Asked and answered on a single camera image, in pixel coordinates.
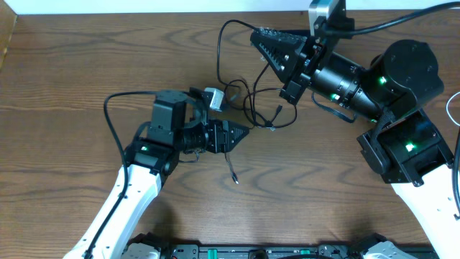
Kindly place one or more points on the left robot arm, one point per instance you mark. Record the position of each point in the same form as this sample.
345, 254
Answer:
180, 124

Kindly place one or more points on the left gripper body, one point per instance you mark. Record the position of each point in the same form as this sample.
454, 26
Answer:
218, 137

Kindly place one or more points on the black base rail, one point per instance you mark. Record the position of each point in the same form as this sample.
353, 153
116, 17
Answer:
138, 251

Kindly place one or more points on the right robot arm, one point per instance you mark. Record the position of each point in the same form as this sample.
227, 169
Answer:
404, 147

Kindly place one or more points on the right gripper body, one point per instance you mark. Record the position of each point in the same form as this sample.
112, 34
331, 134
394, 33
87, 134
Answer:
300, 69

